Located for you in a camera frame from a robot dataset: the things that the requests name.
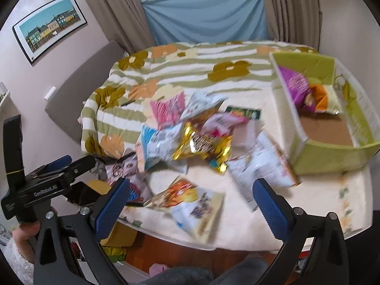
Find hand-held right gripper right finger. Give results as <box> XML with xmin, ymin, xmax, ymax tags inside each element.
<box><xmin>252</xmin><ymin>177</ymin><xmax>348</xmax><ymax>285</ymax></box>

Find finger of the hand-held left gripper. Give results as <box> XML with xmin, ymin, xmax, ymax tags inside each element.
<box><xmin>35</xmin><ymin>155</ymin><xmax>72</xmax><ymax>175</ymax></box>
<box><xmin>61</xmin><ymin>155</ymin><xmax>98</xmax><ymax>182</ymax></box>

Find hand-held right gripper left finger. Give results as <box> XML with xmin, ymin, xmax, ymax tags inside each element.
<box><xmin>34</xmin><ymin>177</ymin><xmax>132</xmax><ymax>285</ymax></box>

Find light blue snack packet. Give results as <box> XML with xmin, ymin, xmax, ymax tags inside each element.
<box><xmin>138</xmin><ymin>124</ymin><xmax>188</xmax><ymax>175</ymax></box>

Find clear plastic packet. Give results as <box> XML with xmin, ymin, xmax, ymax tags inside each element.
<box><xmin>233</xmin><ymin>121</ymin><xmax>265</xmax><ymax>150</ymax></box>

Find green cardboard box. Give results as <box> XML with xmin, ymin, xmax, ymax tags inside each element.
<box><xmin>269</xmin><ymin>51</ymin><xmax>380</xmax><ymax>176</ymax></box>

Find gold snack packet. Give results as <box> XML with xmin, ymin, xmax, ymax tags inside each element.
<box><xmin>173</xmin><ymin>123</ymin><xmax>234</xmax><ymax>175</ymax></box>

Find pink and white snack packet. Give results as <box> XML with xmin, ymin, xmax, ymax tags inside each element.
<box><xmin>203</xmin><ymin>112</ymin><xmax>250</xmax><ymax>138</ymax></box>

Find pink striped snack packet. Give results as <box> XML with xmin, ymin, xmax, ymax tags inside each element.
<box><xmin>149</xmin><ymin>93</ymin><xmax>186</xmax><ymax>129</ymax></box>

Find white and grey snack packet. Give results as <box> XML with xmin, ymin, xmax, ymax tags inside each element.
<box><xmin>180</xmin><ymin>91</ymin><xmax>229</xmax><ymax>121</ymax></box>

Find person's left forearm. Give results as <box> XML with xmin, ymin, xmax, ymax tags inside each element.
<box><xmin>4</xmin><ymin>237</ymin><xmax>35</xmax><ymax>277</ymax></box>

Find person's left hand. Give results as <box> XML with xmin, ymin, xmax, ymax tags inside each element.
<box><xmin>12</xmin><ymin>222</ymin><xmax>41</xmax><ymax>263</ymax></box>

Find red snack packet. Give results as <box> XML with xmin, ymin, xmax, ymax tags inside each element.
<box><xmin>127</xmin><ymin>180</ymin><xmax>152</xmax><ymax>206</ymax></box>

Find white and brown snack packet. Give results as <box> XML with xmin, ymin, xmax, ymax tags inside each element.
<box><xmin>105</xmin><ymin>154</ymin><xmax>141</xmax><ymax>186</ymax></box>

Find large white snack packet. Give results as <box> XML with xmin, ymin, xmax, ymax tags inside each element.
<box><xmin>228</xmin><ymin>130</ymin><xmax>301</xmax><ymax>212</ymax></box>

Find orange yellow snack packet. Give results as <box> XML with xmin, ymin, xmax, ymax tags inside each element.
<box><xmin>144</xmin><ymin>177</ymin><xmax>199</xmax><ymax>212</ymax></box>

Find white blue-print snack packet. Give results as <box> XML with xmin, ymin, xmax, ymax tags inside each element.
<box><xmin>170</xmin><ymin>186</ymin><xmax>227</xmax><ymax>243</ymax></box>

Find pink slipper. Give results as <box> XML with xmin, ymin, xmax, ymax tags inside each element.
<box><xmin>148</xmin><ymin>262</ymin><xmax>167</xmax><ymax>276</ymax></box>

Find grey upholstered headboard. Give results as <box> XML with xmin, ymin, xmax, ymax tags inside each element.
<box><xmin>44</xmin><ymin>41</ymin><xmax>126</xmax><ymax>144</ymax></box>

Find person's grey trouser legs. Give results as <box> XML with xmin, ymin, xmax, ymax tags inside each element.
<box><xmin>139</xmin><ymin>256</ymin><xmax>269</xmax><ymax>285</ymax></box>

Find dark green snack packet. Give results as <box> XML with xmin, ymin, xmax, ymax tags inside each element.
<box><xmin>225</xmin><ymin>106</ymin><xmax>262</xmax><ymax>120</ymax></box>

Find orange and white snack packet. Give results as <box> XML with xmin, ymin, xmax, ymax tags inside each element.
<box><xmin>309</xmin><ymin>83</ymin><xmax>342</xmax><ymax>115</ymax></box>

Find purple snack packet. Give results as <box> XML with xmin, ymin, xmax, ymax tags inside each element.
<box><xmin>277</xmin><ymin>66</ymin><xmax>317</xmax><ymax>113</ymax></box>

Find green striped floral blanket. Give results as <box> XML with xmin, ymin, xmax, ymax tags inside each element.
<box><xmin>78</xmin><ymin>40</ymin><xmax>320</xmax><ymax>158</ymax></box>

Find beige curtain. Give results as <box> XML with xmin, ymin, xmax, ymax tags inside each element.
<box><xmin>258</xmin><ymin>0</ymin><xmax>323</xmax><ymax>52</ymax></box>
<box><xmin>74</xmin><ymin>0</ymin><xmax>157</xmax><ymax>57</ymax></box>

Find blue cloth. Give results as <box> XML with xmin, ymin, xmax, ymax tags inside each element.
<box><xmin>142</xmin><ymin>0</ymin><xmax>269</xmax><ymax>47</ymax></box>

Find framed wall picture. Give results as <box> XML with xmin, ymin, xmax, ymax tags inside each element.
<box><xmin>12</xmin><ymin>0</ymin><xmax>88</xmax><ymax>65</ymax></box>

